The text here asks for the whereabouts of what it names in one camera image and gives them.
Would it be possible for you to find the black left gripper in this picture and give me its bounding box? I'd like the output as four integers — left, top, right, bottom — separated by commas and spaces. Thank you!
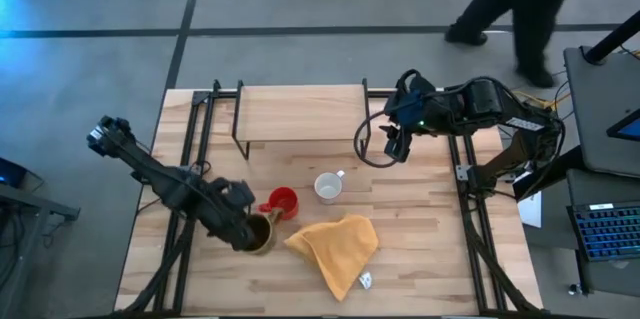
199, 177, 260, 253

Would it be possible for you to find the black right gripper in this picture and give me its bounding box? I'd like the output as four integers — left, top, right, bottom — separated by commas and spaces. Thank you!
382, 68, 452, 163

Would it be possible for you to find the gold brown mug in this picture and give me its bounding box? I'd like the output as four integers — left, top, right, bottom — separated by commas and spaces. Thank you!
245, 208, 284, 256

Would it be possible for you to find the red mug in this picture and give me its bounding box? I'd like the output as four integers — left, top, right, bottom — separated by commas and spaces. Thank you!
257, 186, 300, 222

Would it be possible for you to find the white mug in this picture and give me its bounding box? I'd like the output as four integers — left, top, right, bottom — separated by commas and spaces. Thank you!
313, 169, 347, 206

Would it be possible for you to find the yellow cloth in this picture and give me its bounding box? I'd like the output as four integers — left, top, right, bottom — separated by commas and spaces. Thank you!
283, 212, 380, 303

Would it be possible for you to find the white paper sheet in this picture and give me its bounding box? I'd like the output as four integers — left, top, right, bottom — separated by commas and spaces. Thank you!
516, 190, 544, 230

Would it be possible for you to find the person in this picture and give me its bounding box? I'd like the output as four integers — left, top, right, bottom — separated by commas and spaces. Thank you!
443, 0, 597, 89

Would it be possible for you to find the grey desk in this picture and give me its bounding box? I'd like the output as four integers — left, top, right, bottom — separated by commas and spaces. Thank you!
563, 45, 640, 180

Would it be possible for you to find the laptop with blue keyboard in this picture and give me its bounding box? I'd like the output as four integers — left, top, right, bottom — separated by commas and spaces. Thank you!
566, 200, 640, 263

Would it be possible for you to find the tablet with blue screen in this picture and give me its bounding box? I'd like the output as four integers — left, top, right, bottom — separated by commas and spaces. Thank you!
605, 107, 640, 143

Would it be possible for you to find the black pole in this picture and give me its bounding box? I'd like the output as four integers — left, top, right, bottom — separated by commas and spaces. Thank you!
583, 8, 640, 66

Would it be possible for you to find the black looped cable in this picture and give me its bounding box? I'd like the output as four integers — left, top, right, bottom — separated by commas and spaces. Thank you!
353, 108, 401, 170

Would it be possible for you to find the black aluminium frame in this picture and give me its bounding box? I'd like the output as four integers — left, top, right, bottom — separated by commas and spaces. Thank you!
446, 131, 547, 316
115, 78, 224, 316

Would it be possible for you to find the yellow cable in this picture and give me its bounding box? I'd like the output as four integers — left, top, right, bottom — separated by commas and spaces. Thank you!
510, 87, 559, 111

